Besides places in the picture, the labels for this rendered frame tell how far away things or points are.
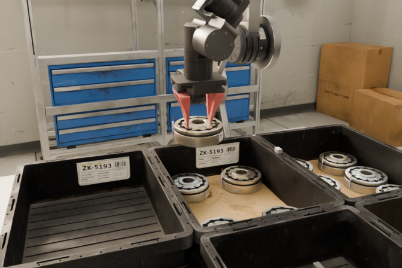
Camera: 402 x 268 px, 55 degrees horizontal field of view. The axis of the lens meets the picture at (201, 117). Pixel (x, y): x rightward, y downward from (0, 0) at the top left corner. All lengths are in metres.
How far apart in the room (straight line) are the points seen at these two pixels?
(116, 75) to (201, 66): 2.01
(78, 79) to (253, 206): 1.95
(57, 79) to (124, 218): 1.87
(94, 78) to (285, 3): 2.38
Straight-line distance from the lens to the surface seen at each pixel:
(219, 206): 0.92
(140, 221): 0.88
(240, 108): 3.17
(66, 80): 2.68
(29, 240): 0.88
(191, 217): 0.69
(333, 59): 4.50
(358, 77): 4.31
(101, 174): 0.99
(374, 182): 1.05
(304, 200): 0.88
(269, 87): 4.35
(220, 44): 0.67
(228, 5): 0.75
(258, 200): 0.95
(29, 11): 2.60
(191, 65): 0.75
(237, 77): 3.09
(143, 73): 2.77
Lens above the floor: 1.30
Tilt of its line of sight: 17 degrees down
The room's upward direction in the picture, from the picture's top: straight up
